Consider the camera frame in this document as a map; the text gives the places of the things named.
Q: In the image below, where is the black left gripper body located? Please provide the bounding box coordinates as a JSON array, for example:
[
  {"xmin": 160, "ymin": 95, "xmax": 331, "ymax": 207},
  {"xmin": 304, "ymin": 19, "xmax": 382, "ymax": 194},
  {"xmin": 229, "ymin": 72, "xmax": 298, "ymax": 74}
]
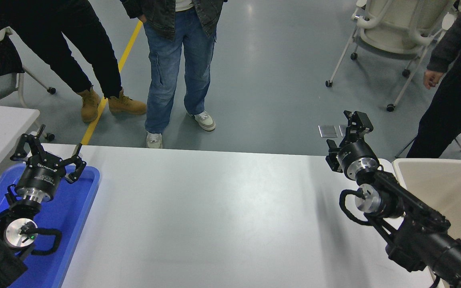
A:
[{"xmin": 16, "ymin": 157, "xmax": 68, "ymax": 199}]

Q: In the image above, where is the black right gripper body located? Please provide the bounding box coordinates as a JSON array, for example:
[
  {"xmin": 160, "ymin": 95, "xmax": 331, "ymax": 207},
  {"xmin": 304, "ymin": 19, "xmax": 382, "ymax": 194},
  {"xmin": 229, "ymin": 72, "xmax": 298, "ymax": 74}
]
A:
[{"xmin": 337, "ymin": 141, "xmax": 380, "ymax": 180}]

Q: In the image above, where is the person's right hand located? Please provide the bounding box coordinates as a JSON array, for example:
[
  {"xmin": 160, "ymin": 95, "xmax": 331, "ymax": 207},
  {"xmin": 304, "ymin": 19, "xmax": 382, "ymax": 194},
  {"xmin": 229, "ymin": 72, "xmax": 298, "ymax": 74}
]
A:
[{"xmin": 423, "ymin": 70, "xmax": 445, "ymax": 90}]

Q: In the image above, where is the blue plastic tray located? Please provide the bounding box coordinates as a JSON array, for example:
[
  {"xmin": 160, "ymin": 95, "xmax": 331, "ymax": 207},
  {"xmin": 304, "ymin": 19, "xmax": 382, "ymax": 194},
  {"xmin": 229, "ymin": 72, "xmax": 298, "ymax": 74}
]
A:
[{"xmin": 0, "ymin": 164, "xmax": 101, "ymax": 288}]

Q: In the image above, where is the large pale bin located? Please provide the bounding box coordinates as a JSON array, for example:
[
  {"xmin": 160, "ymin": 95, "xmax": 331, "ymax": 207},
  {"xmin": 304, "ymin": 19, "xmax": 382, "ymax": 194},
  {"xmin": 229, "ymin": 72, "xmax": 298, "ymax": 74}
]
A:
[{"xmin": 392, "ymin": 159, "xmax": 461, "ymax": 288}]

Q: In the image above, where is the person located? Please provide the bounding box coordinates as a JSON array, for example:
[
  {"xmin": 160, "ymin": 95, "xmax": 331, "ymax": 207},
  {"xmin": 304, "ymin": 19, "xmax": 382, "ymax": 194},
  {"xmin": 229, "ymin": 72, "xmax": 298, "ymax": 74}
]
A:
[
  {"xmin": 119, "ymin": 0, "xmax": 228, "ymax": 149},
  {"xmin": 406, "ymin": 0, "xmax": 461, "ymax": 164},
  {"xmin": 0, "ymin": 0, "xmax": 148, "ymax": 123}
]

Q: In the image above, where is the white rolling chair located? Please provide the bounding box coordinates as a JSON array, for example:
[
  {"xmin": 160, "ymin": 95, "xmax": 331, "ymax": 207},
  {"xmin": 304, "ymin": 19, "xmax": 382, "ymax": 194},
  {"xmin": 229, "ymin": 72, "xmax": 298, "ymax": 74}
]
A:
[{"xmin": 325, "ymin": 0, "xmax": 455, "ymax": 112}]

